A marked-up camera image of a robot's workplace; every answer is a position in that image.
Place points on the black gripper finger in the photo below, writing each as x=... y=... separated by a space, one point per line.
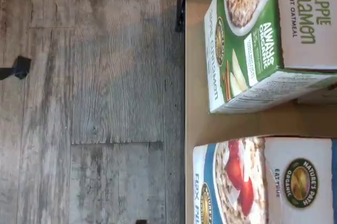
x=141 y=222
x=18 y=67

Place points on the blue white flax oatmeal box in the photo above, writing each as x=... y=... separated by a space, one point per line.
x=263 y=182

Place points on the black metal shelf unit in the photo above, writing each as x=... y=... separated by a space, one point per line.
x=200 y=124

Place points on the green apple cinnamon oatmeal box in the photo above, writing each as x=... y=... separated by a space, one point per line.
x=258 y=50

